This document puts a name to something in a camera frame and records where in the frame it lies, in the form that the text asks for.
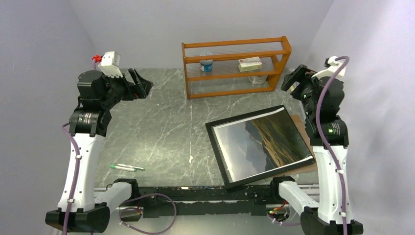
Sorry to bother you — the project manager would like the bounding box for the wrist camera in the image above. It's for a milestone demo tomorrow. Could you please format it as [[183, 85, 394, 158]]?
[[98, 51, 123, 78], [312, 56, 344, 79]]

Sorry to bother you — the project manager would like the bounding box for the orange wooden shelf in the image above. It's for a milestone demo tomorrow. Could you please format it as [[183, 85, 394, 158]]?
[[182, 36, 292, 99]]

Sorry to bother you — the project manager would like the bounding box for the green capped marker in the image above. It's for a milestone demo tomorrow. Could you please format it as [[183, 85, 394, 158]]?
[[117, 164, 146, 171], [109, 165, 137, 172]]

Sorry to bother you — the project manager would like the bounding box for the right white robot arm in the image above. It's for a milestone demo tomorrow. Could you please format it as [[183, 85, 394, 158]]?
[[269, 62, 364, 235]]

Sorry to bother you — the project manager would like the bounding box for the blue white tape roll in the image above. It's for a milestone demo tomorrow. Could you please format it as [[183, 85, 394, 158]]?
[[200, 51, 213, 72]]

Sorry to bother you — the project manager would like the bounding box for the landscape photo print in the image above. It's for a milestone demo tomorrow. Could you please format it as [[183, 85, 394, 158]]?
[[212, 108, 315, 183]]

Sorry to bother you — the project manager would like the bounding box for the black wooden picture frame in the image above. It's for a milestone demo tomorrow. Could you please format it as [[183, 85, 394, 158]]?
[[205, 104, 316, 190]]

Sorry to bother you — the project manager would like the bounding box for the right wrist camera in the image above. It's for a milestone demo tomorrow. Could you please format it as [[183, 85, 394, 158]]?
[[312, 56, 344, 79]]

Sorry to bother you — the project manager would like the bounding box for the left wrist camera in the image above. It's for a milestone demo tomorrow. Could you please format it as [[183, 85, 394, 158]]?
[[98, 51, 123, 78]]

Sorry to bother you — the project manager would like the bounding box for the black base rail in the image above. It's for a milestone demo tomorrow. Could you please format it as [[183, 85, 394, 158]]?
[[121, 185, 285, 218]]

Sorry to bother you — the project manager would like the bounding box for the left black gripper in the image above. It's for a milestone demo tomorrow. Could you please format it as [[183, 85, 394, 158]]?
[[100, 68, 153, 109]]

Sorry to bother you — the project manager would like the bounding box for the white red small box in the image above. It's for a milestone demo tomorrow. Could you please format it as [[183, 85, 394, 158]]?
[[238, 57, 262, 72]]

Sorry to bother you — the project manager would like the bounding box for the brown cardboard backing board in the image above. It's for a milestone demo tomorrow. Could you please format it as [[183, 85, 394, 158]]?
[[275, 115, 318, 184]]

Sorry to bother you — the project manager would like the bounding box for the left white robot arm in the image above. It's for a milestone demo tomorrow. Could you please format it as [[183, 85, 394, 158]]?
[[45, 69, 153, 235]]

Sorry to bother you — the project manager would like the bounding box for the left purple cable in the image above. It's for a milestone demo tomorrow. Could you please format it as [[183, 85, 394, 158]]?
[[61, 122, 81, 235]]

